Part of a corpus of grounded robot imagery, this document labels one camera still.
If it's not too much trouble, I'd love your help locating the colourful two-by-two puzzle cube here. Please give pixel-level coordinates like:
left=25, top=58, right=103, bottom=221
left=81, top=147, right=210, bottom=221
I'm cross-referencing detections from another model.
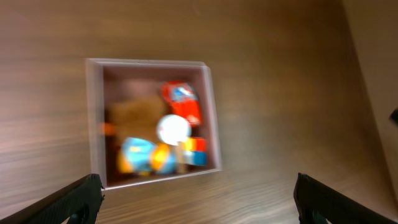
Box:
left=183, top=138, right=207, bottom=166

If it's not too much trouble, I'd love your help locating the white box with pink interior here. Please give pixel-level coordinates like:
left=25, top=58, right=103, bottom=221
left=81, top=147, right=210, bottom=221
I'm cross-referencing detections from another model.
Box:
left=86, top=58, right=223, bottom=190

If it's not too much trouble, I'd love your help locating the brown plush toy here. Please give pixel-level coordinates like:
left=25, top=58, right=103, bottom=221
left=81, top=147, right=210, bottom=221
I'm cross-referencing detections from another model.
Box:
left=102, top=95, right=167, bottom=144

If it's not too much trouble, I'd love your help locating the pig face rattle drum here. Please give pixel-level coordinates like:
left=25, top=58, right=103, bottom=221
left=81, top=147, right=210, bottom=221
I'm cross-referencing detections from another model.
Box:
left=156, top=114, right=192, bottom=174

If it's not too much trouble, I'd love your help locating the red toy fire truck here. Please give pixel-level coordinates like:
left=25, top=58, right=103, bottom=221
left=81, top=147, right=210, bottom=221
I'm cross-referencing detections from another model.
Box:
left=160, top=80, right=202, bottom=128

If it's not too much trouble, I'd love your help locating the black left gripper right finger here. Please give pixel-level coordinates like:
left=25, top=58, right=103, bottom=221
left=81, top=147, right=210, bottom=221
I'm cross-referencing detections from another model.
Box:
left=294, top=173, right=396, bottom=224

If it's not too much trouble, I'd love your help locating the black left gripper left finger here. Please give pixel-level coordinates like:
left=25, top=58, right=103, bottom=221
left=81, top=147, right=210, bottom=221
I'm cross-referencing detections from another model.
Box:
left=1, top=174, right=104, bottom=224

